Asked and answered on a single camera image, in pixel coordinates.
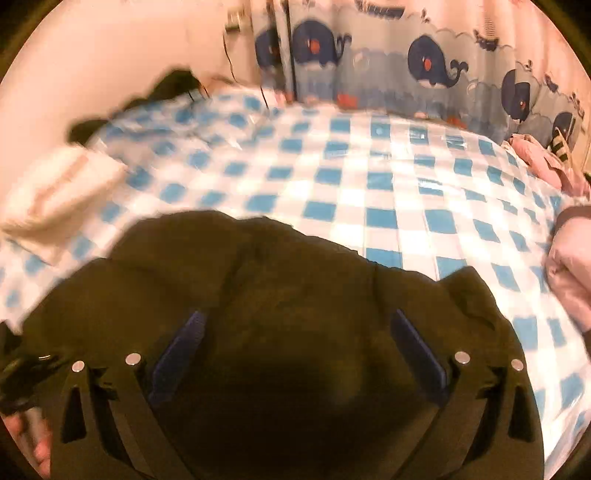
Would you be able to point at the black jacket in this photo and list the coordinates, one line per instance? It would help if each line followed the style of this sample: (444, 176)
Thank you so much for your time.
(277, 300)

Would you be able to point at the pink patterned cloth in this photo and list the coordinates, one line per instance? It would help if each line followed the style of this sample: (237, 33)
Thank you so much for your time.
(570, 177)

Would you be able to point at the star and whale print curtain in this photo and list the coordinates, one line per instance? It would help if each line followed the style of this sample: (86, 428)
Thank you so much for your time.
(392, 55)

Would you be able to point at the blue white checkered bed sheet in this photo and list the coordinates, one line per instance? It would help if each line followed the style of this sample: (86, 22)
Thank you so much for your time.
(369, 184)

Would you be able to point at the white folded cloth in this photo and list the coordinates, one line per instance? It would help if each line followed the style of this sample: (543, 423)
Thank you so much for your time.
(55, 198)

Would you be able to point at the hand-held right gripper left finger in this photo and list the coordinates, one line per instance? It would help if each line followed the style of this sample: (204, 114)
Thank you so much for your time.
(180, 350)

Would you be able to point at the person's left hand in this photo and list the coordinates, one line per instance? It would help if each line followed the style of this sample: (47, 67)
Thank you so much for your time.
(21, 438)

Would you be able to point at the wall power socket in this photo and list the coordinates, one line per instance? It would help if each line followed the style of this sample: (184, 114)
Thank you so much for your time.
(234, 19)

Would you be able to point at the pink pillow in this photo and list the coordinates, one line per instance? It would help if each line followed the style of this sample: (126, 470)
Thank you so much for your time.
(531, 154)

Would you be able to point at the pink and brown garment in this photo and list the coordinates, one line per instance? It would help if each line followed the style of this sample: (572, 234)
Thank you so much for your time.
(570, 272)

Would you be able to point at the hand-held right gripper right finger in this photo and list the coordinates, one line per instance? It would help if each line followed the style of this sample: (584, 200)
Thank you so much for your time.
(418, 350)

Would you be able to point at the black and cream striped cloth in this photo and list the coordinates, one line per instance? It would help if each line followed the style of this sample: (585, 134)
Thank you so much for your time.
(562, 145)

